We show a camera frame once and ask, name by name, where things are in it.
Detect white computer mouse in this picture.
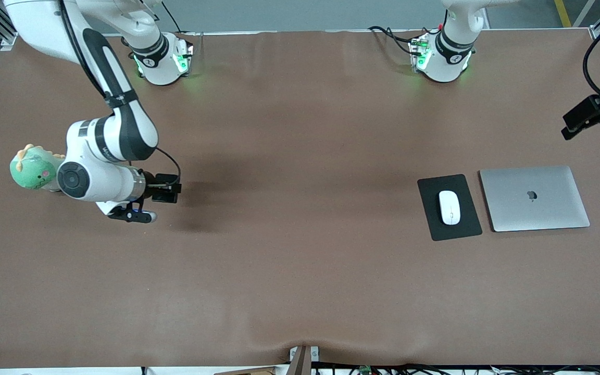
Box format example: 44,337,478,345
439,191,461,226

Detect black mouse pad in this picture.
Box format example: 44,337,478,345
417,174,483,242

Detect silver closed laptop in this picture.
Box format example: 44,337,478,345
479,165,591,233

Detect green dinosaur plush toy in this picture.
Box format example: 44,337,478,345
9,144,66,191

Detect brown table cover cloth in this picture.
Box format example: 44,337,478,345
0,29,600,368

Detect brown wooden board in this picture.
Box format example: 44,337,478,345
214,367,276,375

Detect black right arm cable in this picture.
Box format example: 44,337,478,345
59,0,182,180

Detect black right base cable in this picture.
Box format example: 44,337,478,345
162,0,185,34

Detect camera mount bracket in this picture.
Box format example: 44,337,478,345
289,345,320,375

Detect black left base cables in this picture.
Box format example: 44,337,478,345
368,25,420,57

